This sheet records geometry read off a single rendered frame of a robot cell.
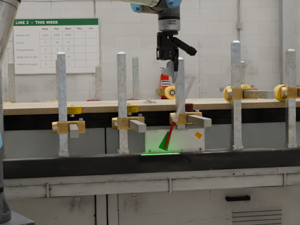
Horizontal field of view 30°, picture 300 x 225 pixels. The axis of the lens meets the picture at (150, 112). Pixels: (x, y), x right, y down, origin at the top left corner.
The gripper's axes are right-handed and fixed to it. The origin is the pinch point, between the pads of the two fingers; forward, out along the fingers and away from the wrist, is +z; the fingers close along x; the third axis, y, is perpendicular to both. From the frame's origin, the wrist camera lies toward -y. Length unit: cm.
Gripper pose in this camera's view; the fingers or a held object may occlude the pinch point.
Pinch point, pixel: (175, 80)
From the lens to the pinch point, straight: 232.8
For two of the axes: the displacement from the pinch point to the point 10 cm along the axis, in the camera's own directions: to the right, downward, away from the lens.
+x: 1.5, 0.5, -9.9
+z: 0.2, 10.0, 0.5
